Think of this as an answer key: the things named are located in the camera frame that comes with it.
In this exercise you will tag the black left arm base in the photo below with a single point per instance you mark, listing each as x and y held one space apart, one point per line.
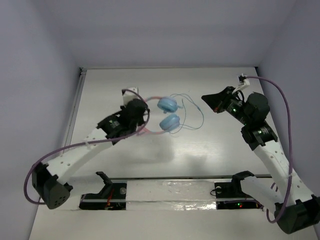
111 197

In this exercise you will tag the pink blue cat-ear headphones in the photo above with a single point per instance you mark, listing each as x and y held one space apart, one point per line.
169 106

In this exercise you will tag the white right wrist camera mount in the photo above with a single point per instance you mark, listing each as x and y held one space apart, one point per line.
243 83

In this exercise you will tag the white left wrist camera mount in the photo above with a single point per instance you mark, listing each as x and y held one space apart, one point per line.
129 94

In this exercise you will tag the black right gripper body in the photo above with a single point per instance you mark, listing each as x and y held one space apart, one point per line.
235 107

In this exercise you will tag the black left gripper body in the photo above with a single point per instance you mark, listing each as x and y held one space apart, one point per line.
139 110

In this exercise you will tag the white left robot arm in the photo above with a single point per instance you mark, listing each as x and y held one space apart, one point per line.
51 175

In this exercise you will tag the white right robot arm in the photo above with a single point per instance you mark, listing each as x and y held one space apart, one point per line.
293 205

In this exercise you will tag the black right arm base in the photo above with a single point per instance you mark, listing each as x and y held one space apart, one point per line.
229 195

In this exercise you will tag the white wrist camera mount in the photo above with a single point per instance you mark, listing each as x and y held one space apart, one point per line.
243 83
129 94

